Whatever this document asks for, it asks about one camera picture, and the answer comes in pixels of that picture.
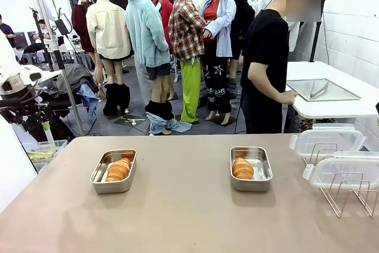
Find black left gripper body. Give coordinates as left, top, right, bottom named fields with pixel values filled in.
left=0, top=101, right=51, bottom=126

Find silver metal baking tray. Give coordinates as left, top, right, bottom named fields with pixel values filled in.
left=286, top=78, right=362, bottom=103

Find clear plastic clip lid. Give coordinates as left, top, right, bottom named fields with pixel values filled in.
left=289, top=123, right=368, bottom=159
left=302, top=150, right=379, bottom=190

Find metal tongs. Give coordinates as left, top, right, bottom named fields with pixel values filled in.
left=310, top=81, right=330, bottom=99

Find golden croissant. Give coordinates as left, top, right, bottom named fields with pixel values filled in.
left=232, top=156, right=255, bottom=181
left=105, top=157, right=132, bottom=183

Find rectangular steel container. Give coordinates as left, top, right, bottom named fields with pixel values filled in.
left=229, top=146, right=274, bottom=193
left=89, top=149, right=138, bottom=194

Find person's right forearm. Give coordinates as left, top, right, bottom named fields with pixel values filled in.
left=248, top=62, right=285, bottom=103

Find person's right hand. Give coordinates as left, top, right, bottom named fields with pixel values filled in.
left=281, top=90, right=300, bottom=106

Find clear plastic storage bin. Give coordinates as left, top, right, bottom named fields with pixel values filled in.
left=23, top=139, right=69, bottom=174

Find silver metal pole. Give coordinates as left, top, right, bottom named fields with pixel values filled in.
left=29, top=0, right=87, bottom=136

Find white side table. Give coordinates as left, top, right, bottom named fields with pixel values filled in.
left=285, top=60, right=379, bottom=119

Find pile of grey clothes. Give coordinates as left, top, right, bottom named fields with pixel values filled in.
left=41, top=63, right=100, bottom=124

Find black monitor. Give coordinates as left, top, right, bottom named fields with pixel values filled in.
left=11, top=31, right=32, bottom=50

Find seated person in white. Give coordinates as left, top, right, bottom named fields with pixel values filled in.
left=23, top=18, right=59, bottom=56

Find black tripod stand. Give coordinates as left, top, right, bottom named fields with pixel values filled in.
left=28, top=7, right=56, bottom=72

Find standing person in dark shirt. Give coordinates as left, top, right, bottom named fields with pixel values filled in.
left=0, top=14, right=17, bottom=49

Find light stand with black box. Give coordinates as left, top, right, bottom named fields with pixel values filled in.
left=54, top=7, right=100, bottom=94

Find maroon sweater mannequin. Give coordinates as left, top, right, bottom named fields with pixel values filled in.
left=71, top=0, right=96, bottom=72

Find cream jacket mannequin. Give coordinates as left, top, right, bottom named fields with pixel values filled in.
left=85, top=0, right=133, bottom=117

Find person in black t-shirt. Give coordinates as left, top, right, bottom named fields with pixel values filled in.
left=240, top=0, right=322, bottom=134

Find teal fleece mannequin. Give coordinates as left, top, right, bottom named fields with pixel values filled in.
left=124, top=0, right=193, bottom=136

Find white shirt mannequin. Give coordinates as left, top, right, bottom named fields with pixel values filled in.
left=248, top=0, right=301, bottom=53

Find red jacket mannequin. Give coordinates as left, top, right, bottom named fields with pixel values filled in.
left=152, top=0, right=174, bottom=56

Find black coat mannequin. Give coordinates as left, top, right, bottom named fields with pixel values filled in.
left=225, top=0, right=256, bottom=100

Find plaid shirt hooded mannequin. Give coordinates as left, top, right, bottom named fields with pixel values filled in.
left=168, top=0, right=208, bottom=125

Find blue shirt mannequin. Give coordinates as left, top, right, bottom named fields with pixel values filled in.
left=202, top=0, right=238, bottom=126

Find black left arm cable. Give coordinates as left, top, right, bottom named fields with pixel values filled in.
left=0, top=85, right=46, bottom=109

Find metal wire lid rack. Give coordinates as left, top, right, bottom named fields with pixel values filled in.
left=301, top=142, right=379, bottom=219

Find black tripod by wall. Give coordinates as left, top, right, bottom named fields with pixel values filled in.
left=309, top=0, right=342, bottom=63

